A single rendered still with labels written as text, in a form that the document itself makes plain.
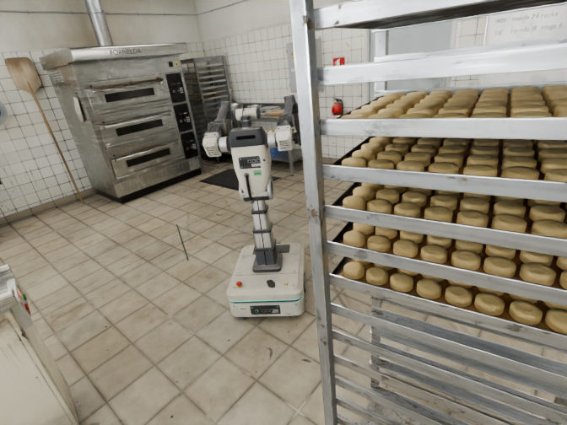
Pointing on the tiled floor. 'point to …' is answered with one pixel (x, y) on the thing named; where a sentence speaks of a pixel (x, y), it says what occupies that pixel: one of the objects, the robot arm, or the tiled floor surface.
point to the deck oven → (127, 115)
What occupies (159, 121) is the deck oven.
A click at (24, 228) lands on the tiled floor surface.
